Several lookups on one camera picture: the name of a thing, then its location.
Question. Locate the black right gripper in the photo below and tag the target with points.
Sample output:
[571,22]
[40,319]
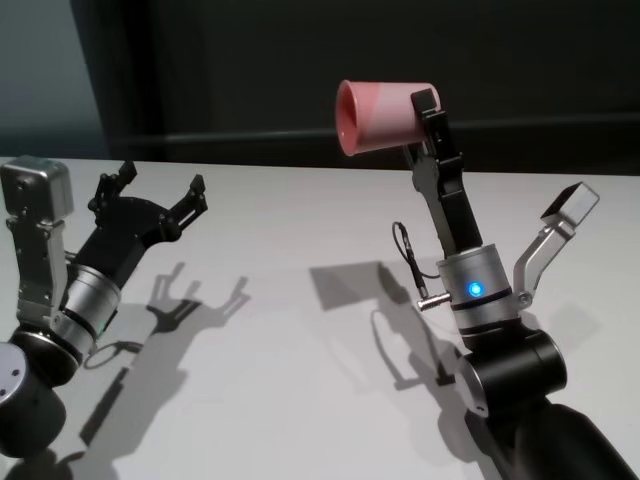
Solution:
[457,210]

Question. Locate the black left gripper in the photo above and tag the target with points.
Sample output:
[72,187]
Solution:
[120,235]

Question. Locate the pink plastic cup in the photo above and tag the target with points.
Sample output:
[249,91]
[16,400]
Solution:
[380,120]

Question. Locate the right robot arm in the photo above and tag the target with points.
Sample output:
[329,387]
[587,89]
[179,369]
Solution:
[510,370]

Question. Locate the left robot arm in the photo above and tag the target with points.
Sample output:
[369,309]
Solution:
[85,305]

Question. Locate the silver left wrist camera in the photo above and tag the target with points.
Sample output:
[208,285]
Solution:
[40,190]

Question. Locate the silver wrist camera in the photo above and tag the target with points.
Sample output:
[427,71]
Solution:
[570,205]
[40,190]

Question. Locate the dark vertical frame post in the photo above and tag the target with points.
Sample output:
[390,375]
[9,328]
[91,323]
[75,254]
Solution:
[142,75]

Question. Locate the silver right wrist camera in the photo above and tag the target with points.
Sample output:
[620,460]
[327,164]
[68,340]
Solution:
[570,205]

